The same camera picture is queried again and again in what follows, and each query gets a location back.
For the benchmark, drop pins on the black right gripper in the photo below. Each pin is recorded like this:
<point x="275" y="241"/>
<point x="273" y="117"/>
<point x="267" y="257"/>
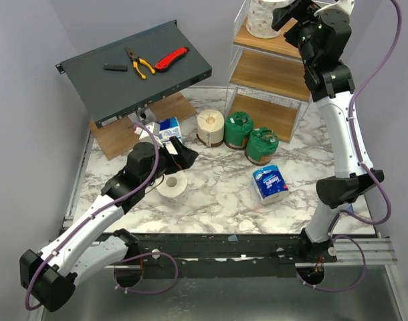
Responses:
<point x="291" y="17"/>

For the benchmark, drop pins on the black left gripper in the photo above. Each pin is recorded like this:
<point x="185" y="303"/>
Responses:
<point x="184" y="158"/>

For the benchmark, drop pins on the large floral paper roll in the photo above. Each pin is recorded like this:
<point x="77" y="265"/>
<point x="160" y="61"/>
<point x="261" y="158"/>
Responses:
<point x="260" y="17"/>

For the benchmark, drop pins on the short floral paper roll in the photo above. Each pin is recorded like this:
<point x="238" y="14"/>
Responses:
<point x="173" y="191"/>

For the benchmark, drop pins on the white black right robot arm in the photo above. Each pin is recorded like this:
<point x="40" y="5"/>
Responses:
<point x="320" y="34"/>

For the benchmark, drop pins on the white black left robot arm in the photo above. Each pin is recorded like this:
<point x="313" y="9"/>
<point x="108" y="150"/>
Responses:
<point x="52" y="274"/>

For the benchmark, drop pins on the blue Tempo roll left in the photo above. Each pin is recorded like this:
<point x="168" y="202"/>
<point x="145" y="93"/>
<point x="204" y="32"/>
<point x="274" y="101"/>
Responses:
<point x="168" y="128"/>

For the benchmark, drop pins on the blue tempo roll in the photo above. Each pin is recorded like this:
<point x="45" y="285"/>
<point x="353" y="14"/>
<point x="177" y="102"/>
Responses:
<point x="270" y="184"/>
<point x="168" y="128"/>

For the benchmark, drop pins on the beige brown wrapped paper roll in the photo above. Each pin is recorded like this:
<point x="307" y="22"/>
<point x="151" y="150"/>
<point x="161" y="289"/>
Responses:
<point x="210" y="127"/>

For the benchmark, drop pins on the grey metal stand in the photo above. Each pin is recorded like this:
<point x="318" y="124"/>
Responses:
<point x="142" y="115"/>

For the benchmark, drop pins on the green wrapped roll rear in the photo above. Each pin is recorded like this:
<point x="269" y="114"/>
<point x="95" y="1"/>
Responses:
<point x="237" y="130"/>

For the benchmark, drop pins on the green wrapped roll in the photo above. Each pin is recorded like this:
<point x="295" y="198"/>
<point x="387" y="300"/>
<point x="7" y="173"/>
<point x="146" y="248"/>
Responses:
<point x="261" y="146"/>
<point x="237" y="130"/>

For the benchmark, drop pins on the wooden base board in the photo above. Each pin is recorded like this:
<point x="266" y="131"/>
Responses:
<point x="118" y="137"/>

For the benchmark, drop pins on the green wrapped roll front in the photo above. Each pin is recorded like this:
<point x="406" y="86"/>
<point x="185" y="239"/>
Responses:
<point x="261" y="146"/>

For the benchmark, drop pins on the blue Tempo roll right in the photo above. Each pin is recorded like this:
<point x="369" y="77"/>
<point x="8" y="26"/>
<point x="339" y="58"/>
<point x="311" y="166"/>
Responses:
<point x="270" y="184"/>

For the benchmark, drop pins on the red black utility knife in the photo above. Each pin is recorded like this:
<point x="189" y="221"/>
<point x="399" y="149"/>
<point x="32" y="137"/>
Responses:
<point x="165" y="63"/>

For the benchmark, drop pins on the dark grey rack panel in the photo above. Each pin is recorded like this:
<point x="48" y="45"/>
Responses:
<point x="109" y="96"/>

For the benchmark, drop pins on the small black connector block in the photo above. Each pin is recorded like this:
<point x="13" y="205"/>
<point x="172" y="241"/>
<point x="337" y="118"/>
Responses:
<point x="115" y="67"/>

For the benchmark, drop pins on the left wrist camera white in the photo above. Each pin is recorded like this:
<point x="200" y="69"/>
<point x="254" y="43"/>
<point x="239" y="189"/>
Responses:
<point x="144" y="136"/>

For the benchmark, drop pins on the white wire wooden shelf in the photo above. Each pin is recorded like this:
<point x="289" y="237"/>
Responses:
<point x="266" y="79"/>

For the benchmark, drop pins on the black aluminium mounting rail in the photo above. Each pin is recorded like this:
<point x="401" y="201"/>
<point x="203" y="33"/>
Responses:
<point x="162" y="256"/>

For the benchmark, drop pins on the yellow handled pliers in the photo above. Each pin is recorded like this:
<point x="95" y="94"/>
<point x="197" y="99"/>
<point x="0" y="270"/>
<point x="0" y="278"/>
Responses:
<point x="136" y="61"/>

